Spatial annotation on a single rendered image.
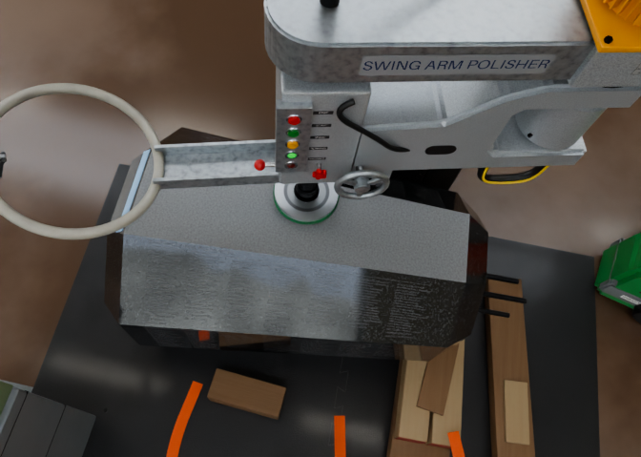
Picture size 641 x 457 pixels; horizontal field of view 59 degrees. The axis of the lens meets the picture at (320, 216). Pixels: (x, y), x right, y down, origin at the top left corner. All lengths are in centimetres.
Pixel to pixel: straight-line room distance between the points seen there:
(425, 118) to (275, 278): 75
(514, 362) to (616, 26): 172
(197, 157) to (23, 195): 148
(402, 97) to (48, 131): 217
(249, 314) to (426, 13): 115
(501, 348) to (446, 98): 149
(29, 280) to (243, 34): 173
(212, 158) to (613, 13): 110
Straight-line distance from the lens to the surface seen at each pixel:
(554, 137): 164
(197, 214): 190
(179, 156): 176
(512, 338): 273
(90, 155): 309
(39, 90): 183
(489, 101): 142
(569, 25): 132
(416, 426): 242
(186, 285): 193
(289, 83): 126
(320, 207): 185
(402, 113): 144
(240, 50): 336
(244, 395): 243
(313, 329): 195
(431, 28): 120
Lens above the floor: 254
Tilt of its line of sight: 65 degrees down
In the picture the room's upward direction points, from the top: 11 degrees clockwise
